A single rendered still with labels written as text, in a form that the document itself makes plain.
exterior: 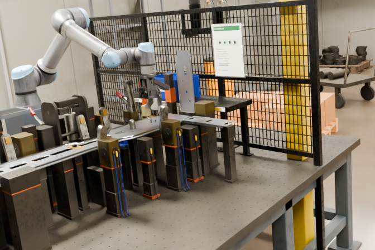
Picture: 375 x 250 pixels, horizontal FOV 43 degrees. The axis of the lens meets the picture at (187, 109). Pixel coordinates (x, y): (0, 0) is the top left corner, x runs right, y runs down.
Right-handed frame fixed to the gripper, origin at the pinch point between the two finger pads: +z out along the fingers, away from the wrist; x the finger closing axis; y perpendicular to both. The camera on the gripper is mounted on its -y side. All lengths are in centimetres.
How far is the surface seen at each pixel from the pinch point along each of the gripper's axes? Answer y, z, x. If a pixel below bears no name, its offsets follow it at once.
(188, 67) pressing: -26.5, -18.8, 0.0
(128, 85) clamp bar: -0.5, -12.6, -20.7
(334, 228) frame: -79, 83, 55
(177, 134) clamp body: 6.3, 7.8, 20.5
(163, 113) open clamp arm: 7.3, -2.1, 12.9
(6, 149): 72, 2, -18
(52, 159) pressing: 62, 6, 2
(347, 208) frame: -97, 78, 54
